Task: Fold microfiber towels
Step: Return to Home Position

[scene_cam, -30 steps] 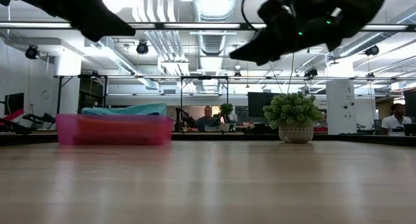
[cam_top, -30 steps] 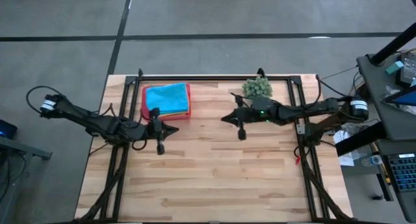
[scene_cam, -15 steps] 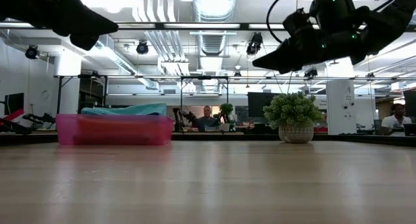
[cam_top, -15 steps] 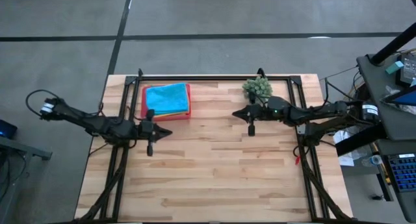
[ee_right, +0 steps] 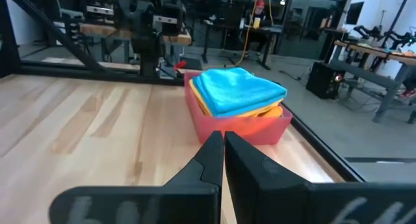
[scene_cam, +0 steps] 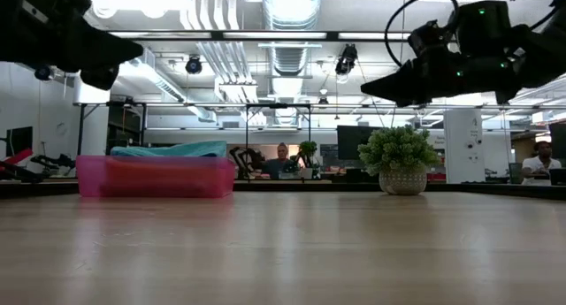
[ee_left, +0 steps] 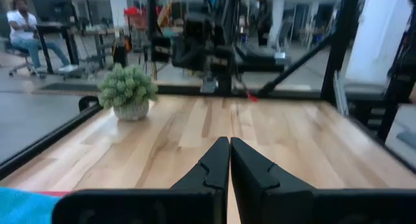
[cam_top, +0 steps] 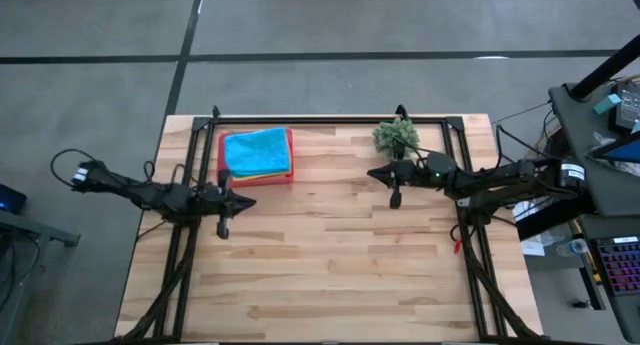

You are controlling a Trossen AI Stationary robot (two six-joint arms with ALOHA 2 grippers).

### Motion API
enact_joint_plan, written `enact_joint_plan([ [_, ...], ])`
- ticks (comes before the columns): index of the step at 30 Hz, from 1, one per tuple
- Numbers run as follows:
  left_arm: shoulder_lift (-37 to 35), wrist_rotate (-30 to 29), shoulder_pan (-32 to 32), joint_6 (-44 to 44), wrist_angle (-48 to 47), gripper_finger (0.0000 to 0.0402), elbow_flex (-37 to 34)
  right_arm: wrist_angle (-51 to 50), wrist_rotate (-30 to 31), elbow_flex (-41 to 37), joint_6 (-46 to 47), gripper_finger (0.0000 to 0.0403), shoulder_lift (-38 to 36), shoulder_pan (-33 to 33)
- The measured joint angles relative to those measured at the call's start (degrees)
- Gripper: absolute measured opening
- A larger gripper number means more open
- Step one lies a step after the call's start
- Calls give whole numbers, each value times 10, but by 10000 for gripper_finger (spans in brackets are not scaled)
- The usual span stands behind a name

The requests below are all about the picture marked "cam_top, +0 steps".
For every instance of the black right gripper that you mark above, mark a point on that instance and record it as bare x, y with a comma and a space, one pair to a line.
430, 172

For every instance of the green artificial plant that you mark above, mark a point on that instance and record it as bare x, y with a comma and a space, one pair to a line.
392, 132

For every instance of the black aluminium table frame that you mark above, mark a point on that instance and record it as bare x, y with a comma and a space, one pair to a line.
325, 120

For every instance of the black device with blue light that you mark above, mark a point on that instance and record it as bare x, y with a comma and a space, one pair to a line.
11, 200

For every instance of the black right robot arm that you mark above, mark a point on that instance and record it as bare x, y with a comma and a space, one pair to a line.
510, 177

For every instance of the backlit keyboard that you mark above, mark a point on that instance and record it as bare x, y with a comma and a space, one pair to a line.
620, 265

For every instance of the teal block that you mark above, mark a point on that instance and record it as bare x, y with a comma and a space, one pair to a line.
607, 104

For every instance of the tablet with blue screen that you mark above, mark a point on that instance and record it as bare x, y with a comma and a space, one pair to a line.
620, 150

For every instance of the pink plastic bin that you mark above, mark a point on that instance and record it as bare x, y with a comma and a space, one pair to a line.
220, 157

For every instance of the small black floor object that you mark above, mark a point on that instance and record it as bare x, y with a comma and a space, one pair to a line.
581, 303

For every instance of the black support beam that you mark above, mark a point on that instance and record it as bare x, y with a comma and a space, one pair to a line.
555, 220

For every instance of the dark grey side desk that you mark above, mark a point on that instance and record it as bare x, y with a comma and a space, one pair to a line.
580, 135

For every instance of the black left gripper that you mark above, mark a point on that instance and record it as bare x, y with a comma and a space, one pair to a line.
217, 202

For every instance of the black pole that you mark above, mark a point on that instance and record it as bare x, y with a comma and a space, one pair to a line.
605, 67

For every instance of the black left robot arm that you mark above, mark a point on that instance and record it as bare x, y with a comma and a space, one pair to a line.
125, 187

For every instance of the clear plastic bottle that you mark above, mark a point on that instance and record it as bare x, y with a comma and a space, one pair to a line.
575, 247

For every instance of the blue microfiber towel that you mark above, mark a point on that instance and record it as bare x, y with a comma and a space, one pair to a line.
257, 152

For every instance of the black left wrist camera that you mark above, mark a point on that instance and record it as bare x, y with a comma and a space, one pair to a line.
222, 230

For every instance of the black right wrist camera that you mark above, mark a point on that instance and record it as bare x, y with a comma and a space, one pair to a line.
395, 200

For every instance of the grey metal mount plate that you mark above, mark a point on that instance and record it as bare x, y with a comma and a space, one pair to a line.
463, 203

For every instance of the black electronic device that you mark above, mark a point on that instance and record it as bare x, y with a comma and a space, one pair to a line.
629, 107

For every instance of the black table clamp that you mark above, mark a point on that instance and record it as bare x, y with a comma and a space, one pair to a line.
215, 111
401, 110

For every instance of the yellow microfiber towel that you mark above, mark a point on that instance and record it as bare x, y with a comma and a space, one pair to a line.
270, 175

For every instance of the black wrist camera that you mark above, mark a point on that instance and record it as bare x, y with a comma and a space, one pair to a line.
395, 200
222, 230

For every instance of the white paper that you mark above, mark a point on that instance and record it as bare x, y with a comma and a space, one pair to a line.
530, 245

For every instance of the grey metal desk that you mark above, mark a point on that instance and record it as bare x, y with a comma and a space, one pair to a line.
30, 230

